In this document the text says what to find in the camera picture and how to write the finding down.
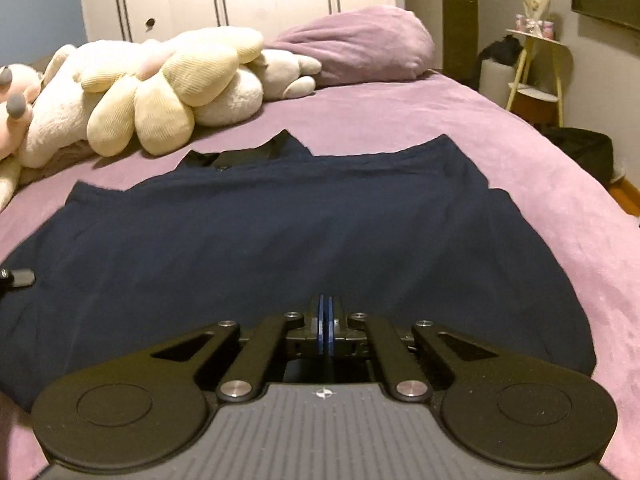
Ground navy blue jacket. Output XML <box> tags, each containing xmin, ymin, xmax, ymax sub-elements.
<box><xmin>0</xmin><ymin>129</ymin><xmax>599</xmax><ymax>412</ymax></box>

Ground pink plush toy grey paws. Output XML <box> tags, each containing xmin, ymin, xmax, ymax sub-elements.
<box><xmin>0</xmin><ymin>64</ymin><xmax>45</xmax><ymax>212</ymax></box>

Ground yellow side table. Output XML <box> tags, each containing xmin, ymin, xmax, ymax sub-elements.
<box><xmin>504</xmin><ymin>27</ymin><xmax>574</xmax><ymax>129</ymax></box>

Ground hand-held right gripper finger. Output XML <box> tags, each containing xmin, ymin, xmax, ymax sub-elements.
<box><xmin>145</xmin><ymin>294</ymin><xmax>327</xmax><ymax>404</ymax></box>
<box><xmin>326</xmin><ymin>294</ymin><xmax>502</xmax><ymax>404</ymax></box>

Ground dark wooden pillar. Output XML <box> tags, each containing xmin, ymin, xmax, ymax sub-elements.
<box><xmin>440</xmin><ymin>0</ymin><xmax>482</xmax><ymax>82</ymax></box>

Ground white round bin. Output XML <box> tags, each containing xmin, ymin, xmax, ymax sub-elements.
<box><xmin>480</xmin><ymin>59</ymin><xmax>516</xmax><ymax>107</ymax></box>

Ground black bag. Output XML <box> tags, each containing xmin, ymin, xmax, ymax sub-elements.
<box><xmin>542</xmin><ymin>127</ymin><xmax>615</xmax><ymax>187</ymax></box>

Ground wrapped bouquet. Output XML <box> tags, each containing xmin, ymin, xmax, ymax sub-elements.
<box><xmin>516</xmin><ymin>0</ymin><xmax>554</xmax><ymax>37</ymax></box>

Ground grey cable plug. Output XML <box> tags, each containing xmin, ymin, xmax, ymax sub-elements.
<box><xmin>0</xmin><ymin>268</ymin><xmax>37</xmax><ymax>289</ymax></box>

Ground black cloth on bin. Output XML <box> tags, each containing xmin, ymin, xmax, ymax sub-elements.
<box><xmin>477</xmin><ymin>35</ymin><xmax>524</xmax><ymax>67</ymax></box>

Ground cream flower plush pillow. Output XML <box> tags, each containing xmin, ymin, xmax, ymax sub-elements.
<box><xmin>80</xmin><ymin>27</ymin><xmax>267</xmax><ymax>157</ymax></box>

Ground white plush toy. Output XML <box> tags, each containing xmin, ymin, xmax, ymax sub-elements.
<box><xmin>20</xmin><ymin>44</ymin><xmax>323</xmax><ymax>169</ymax></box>

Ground purple pillow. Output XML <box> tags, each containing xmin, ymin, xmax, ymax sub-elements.
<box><xmin>265</xmin><ymin>5</ymin><xmax>435</xmax><ymax>87</ymax></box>

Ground purple bed blanket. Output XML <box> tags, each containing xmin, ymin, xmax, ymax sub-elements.
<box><xmin>0</xmin><ymin>71</ymin><xmax>640</xmax><ymax>480</ymax></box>

